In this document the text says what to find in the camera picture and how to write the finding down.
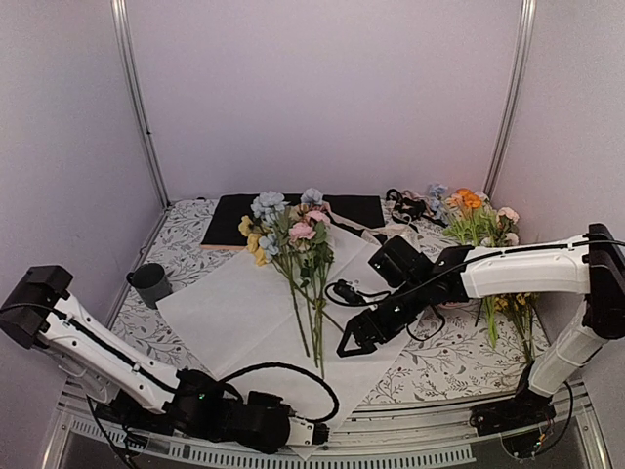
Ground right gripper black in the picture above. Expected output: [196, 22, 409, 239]
[337, 278, 427, 358]

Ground white wrapping paper sheet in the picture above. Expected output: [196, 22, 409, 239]
[157, 227, 408, 433]

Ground bouquet of fake flowers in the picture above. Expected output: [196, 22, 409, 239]
[238, 188, 338, 375]

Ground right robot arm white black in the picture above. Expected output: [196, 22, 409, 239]
[337, 224, 624, 426]

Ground pile of fake flowers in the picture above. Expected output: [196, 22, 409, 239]
[428, 184, 538, 362]

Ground floral patterned tablecloth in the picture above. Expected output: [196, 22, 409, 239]
[112, 199, 548, 405]

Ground yellow small flower sprigs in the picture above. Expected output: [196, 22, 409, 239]
[494, 292, 536, 316]

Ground dark grey cup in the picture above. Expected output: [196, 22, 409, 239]
[126, 263, 173, 310]

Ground pile of ribbons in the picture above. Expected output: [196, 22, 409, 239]
[329, 189, 447, 248]

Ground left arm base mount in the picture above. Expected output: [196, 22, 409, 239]
[95, 391, 174, 436]

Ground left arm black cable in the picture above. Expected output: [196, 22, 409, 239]
[214, 361, 341, 424]

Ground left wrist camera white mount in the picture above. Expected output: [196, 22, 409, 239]
[286, 416, 330, 447]

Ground aluminium front rail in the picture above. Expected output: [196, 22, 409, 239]
[42, 379, 614, 468]

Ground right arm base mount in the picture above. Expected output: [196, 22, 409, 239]
[469, 383, 556, 459]

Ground right aluminium frame post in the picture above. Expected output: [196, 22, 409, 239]
[483, 0, 537, 198]

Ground aluminium frame post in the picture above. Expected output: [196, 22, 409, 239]
[483, 0, 537, 198]
[110, 0, 171, 209]

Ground left aluminium frame post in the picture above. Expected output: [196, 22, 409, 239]
[110, 0, 171, 209]

